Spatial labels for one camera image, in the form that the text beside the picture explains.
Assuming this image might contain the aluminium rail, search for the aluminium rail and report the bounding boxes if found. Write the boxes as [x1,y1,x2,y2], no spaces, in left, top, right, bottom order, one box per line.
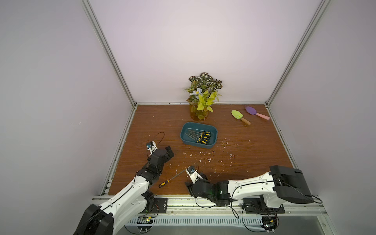
[155,195,327,216]

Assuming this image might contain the right circuit board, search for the right circuit board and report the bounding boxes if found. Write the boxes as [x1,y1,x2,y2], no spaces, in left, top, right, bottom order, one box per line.
[261,215,280,233]

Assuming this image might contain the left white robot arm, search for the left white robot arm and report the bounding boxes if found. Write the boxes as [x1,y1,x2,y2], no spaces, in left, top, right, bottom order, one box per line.
[74,146,174,235]

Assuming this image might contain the long file yellow handle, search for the long file yellow handle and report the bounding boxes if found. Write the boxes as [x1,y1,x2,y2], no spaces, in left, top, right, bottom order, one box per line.
[159,170,186,188]

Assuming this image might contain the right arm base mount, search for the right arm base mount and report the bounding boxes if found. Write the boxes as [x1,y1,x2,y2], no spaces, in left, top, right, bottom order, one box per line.
[242,197,285,215]

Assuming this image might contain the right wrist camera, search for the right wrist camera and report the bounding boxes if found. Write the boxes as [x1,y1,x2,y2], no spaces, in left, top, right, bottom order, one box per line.
[186,165,203,184]

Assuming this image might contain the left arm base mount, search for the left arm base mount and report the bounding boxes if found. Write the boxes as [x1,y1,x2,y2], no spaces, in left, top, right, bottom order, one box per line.
[141,191,159,214]

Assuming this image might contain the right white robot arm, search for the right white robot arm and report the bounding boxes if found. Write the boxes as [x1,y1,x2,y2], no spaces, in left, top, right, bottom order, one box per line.
[186,165,319,209]

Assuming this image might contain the green trowel wooden handle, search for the green trowel wooden handle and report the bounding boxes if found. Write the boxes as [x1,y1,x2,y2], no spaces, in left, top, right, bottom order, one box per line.
[231,110,251,125]

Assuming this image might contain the left circuit board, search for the left circuit board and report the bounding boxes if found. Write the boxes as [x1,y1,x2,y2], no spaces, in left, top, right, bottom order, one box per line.
[136,216,155,234]

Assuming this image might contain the teal plastic storage box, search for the teal plastic storage box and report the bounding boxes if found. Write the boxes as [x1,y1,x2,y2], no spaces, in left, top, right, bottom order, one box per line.
[180,122,218,149]

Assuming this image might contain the amber glass vase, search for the amber glass vase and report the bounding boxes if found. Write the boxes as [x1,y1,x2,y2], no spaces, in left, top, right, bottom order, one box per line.
[190,103,209,121]

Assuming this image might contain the artificial plant bouquet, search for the artificial plant bouquet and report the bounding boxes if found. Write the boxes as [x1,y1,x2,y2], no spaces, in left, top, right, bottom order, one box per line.
[185,72,223,112]

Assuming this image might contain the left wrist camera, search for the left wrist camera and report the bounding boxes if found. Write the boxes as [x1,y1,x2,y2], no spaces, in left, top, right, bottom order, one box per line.
[146,141,157,157]

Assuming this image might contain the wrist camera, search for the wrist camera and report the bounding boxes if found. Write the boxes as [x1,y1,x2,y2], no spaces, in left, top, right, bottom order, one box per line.
[146,141,157,157]
[186,165,203,184]

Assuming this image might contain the circuit board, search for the circuit board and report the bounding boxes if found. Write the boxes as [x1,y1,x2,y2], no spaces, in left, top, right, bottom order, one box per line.
[261,215,280,233]
[136,216,155,234]

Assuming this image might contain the purple trowel pink handle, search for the purple trowel pink handle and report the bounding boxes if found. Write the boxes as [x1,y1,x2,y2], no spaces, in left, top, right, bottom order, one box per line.
[245,106,270,120]

